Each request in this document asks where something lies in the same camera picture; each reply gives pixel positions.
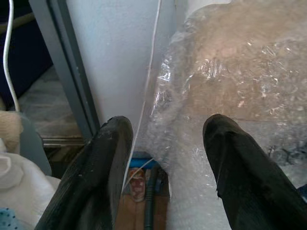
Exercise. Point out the red printed packet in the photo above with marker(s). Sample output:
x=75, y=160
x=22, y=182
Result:
x=137, y=185

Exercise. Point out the light blue dotted cloth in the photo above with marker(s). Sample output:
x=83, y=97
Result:
x=8, y=219

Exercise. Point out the clear bubble wrap bundle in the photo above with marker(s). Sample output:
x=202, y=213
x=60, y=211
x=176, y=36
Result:
x=227, y=79

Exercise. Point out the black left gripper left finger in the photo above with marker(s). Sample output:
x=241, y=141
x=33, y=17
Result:
x=96, y=172

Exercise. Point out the blue plastic item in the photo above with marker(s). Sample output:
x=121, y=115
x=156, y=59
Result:
x=141, y=161

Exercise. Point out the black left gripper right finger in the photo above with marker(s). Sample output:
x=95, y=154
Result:
x=244, y=172

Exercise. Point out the beige fuzzy cloth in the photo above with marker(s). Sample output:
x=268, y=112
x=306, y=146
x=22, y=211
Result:
x=9, y=129

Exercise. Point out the grey metal door frame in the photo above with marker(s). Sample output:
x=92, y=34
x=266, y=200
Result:
x=69, y=69

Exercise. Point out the white plastic bag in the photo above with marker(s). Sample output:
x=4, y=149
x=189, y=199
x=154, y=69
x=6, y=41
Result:
x=21, y=187

